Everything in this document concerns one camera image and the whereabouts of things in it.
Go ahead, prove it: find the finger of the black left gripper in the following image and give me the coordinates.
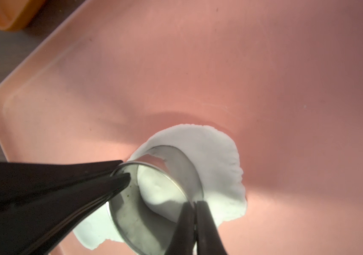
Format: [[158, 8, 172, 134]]
[[0, 160, 123, 204], [0, 174, 131, 255]]

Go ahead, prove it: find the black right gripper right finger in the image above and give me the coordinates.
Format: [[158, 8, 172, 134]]
[[195, 201, 227, 255]]

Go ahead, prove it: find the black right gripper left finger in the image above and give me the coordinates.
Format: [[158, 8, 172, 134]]
[[165, 202, 196, 255]]

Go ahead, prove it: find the white dough lump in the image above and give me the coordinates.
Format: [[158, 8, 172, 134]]
[[74, 124, 247, 250]]

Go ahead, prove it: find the pink silicone mat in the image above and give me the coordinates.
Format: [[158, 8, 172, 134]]
[[0, 1, 363, 255]]

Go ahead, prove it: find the round cut dough wrapper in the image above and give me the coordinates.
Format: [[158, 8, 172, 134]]
[[137, 165, 187, 223]]

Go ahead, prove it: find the orange plastic tray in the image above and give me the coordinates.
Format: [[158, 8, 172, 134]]
[[0, 0, 46, 31]]

